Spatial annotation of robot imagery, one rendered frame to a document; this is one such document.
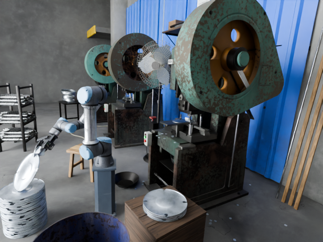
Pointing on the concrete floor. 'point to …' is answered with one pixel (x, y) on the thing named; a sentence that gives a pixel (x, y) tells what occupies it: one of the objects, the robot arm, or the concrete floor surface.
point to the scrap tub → (86, 229)
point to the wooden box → (198, 214)
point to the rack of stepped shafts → (18, 116)
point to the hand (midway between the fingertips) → (35, 155)
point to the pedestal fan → (165, 76)
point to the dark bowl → (126, 179)
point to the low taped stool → (79, 161)
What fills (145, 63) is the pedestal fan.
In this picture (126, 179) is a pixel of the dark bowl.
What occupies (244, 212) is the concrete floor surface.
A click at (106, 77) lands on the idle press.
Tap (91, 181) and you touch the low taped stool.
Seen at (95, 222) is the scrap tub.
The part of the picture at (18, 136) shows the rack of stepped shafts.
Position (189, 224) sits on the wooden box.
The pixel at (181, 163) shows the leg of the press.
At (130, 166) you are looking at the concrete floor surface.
